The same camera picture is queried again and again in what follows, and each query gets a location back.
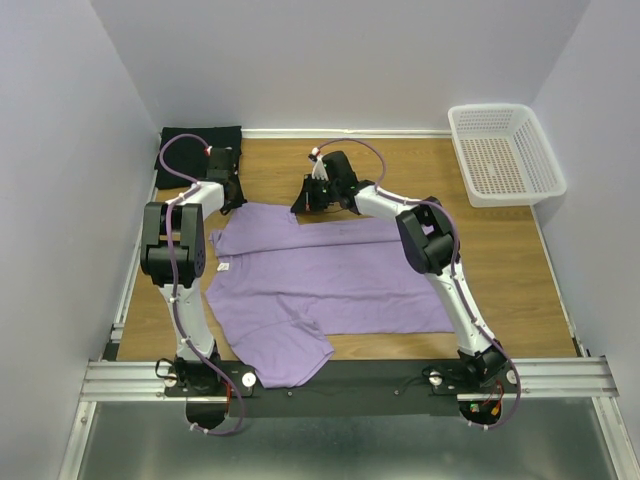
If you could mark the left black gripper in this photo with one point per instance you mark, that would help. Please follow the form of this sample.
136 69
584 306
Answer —
240 200

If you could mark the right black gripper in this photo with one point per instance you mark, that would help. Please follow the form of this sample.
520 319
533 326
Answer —
304 203

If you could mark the purple t shirt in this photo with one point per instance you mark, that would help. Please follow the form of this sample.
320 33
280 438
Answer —
283 288

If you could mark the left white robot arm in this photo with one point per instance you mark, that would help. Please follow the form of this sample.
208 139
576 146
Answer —
173 256

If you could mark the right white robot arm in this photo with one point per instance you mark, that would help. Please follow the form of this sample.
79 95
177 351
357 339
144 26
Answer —
430 244

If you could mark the folded black t shirt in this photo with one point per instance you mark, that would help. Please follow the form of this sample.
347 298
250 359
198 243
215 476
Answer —
187 154

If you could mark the white plastic basket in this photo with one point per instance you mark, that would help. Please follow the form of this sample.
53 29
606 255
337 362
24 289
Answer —
504 156

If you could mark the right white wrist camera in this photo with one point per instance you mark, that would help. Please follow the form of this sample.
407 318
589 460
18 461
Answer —
318 171

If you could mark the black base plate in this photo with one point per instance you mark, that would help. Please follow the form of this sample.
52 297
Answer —
217 399

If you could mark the aluminium frame rail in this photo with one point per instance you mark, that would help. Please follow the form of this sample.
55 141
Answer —
565 424

